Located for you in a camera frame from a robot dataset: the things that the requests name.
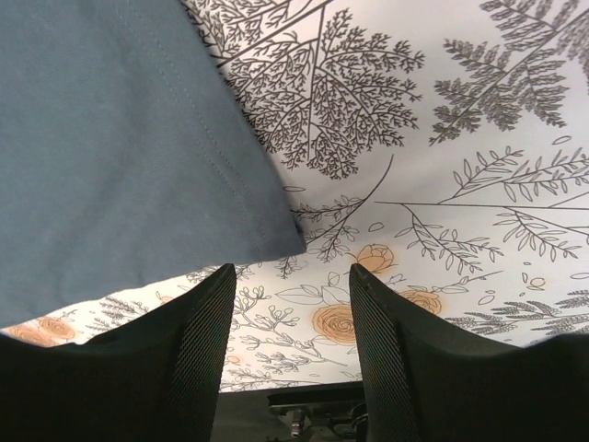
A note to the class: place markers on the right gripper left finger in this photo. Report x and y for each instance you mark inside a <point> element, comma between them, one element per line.
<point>155,378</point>

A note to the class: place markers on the grey blue t shirt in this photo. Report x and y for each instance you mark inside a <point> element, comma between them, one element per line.
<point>125,159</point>

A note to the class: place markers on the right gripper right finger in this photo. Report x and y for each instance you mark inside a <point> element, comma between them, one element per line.
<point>426,379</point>

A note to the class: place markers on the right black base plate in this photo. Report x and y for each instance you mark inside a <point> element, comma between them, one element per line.
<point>326,412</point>

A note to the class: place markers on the floral patterned table mat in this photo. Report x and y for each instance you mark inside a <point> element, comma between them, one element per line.
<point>442,145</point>

